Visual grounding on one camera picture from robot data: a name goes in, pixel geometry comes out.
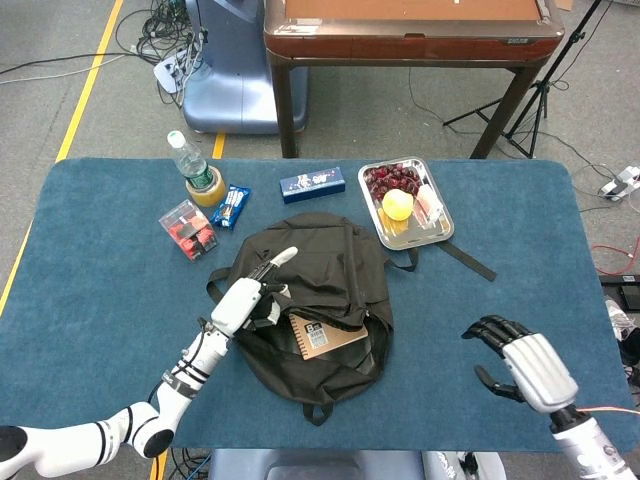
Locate white power strip with plugs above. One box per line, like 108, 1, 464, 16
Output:
152, 54, 201, 95

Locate blue table mat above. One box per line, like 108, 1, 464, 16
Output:
0, 157, 634, 455

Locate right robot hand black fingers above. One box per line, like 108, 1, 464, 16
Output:
460, 314, 580, 414

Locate brown mahjong table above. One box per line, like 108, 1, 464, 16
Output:
263, 0, 566, 160

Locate grey robot torso base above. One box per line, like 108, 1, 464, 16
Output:
207, 448, 506, 480

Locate blue rectangular box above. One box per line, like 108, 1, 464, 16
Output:
279, 166, 347, 205

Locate clear plastic water bottle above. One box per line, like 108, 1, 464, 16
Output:
166, 129, 214, 191

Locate clear box red black items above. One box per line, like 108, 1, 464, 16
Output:
158, 198, 219, 263

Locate blue-grey machine base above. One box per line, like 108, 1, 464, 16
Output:
181, 0, 309, 135

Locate black cable bundle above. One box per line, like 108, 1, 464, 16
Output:
114, 0, 206, 109

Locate brown spiral notebook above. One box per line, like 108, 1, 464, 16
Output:
287, 312, 370, 361

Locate black tripod stand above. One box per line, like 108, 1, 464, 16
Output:
442, 0, 604, 160

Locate dark red cherries pile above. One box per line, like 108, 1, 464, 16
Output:
363, 162, 422, 201

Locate yellow round fruit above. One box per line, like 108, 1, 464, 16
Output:
381, 188, 415, 222

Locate silver metal tray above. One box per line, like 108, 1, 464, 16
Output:
357, 156, 455, 251

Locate red floor cable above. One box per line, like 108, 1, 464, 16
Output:
591, 243, 640, 276

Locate multicolour wrist wire bundle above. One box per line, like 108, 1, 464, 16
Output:
577, 406, 640, 416

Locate yellow tape roll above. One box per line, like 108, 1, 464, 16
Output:
184, 167, 227, 208

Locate pink wrapped snack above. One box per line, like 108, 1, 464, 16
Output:
413, 184, 445, 230

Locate left robot hand white-tipped fingers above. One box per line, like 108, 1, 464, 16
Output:
209, 245, 300, 339

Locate black flat box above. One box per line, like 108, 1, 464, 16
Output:
598, 273, 640, 301

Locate blue cookie packet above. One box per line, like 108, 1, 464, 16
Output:
209, 184, 251, 231

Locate black fabric backpack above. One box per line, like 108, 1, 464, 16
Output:
205, 211, 499, 427

